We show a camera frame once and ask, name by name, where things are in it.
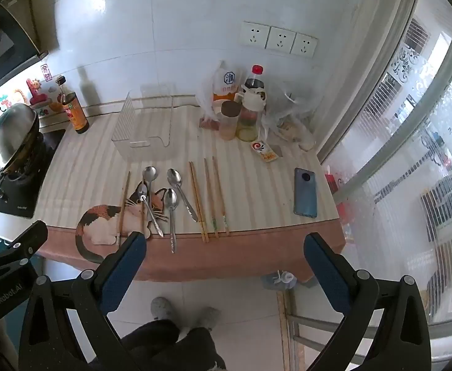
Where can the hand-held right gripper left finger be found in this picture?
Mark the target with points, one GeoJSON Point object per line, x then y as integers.
{"type": "Point", "coordinates": [125, 266]}

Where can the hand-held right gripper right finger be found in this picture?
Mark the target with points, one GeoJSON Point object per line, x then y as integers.
{"type": "Point", "coordinates": [326, 270]}

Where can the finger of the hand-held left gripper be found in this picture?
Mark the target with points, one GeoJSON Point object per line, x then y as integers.
{"type": "Point", "coordinates": [19, 249]}

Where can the wooden chopstick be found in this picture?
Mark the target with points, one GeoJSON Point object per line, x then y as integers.
{"type": "Point", "coordinates": [123, 208]}
{"type": "Point", "coordinates": [219, 195]}
{"type": "Point", "coordinates": [197, 201]}

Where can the small metal spoon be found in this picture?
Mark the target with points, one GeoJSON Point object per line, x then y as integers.
{"type": "Point", "coordinates": [143, 192]}

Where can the small metal spoons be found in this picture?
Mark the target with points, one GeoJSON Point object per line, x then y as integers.
{"type": "Point", "coordinates": [209, 197]}

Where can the clear plastic container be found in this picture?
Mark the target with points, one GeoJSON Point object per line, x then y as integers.
{"type": "Point", "coordinates": [141, 143]}

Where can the crumpled plastic bag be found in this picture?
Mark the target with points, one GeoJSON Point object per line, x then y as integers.
{"type": "Point", "coordinates": [280, 280]}

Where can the black gas stove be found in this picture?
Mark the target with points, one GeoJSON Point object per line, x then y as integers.
{"type": "Point", "coordinates": [21, 197]}

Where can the grey slipper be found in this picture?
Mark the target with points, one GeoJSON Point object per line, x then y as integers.
{"type": "Point", "coordinates": [209, 317]}
{"type": "Point", "coordinates": [162, 308]}

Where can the blue smartphone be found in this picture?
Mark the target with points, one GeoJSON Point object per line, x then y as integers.
{"type": "Point", "coordinates": [305, 197]}

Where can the person's dark trousers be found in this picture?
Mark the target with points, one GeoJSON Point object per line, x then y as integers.
{"type": "Point", "coordinates": [172, 347]}

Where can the black wok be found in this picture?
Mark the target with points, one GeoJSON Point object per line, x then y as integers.
{"type": "Point", "coordinates": [31, 156]}

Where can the steel wok lid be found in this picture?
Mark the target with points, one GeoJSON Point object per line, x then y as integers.
{"type": "Point", "coordinates": [9, 139]}

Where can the striped cat print tablecloth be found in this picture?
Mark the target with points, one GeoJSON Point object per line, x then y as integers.
{"type": "Point", "coordinates": [249, 185]}

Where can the glass sliding door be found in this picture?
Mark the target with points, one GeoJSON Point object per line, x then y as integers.
{"type": "Point", "coordinates": [403, 162]}

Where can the small seasoning sachet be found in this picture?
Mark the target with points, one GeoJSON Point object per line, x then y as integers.
{"type": "Point", "coordinates": [262, 150]}

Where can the dark soy sauce bottle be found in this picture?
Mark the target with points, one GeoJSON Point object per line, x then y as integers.
{"type": "Point", "coordinates": [77, 118]}

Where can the clear plastic bag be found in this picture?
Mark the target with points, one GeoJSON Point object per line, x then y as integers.
{"type": "Point", "coordinates": [291, 123]}

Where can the small pink packet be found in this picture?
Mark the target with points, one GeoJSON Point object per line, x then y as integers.
{"type": "Point", "coordinates": [208, 123]}

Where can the brown lid spice jar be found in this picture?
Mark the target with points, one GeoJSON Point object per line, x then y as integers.
{"type": "Point", "coordinates": [230, 123]}

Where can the black range hood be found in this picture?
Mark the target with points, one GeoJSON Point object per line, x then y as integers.
{"type": "Point", "coordinates": [9, 46]}

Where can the plastic bag with salt packet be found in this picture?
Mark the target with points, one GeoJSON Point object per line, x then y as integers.
{"type": "Point", "coordinates": [224, 85]}

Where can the metal rack frame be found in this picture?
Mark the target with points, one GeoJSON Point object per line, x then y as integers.
{"type": "Point", "coordinates": [307, 322]}

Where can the colourful wall stickers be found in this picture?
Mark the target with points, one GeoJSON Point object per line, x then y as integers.
{"type": "Point", "coordinates": [44, 96]}

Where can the white wall outlet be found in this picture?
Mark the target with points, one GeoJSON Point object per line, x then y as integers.
{"type": "Point", "coordinates": [254, 34]}
{"type": "Point", "coordinates": [281, 39]}
{"type": "Point", "coordinates": [304, 45]}

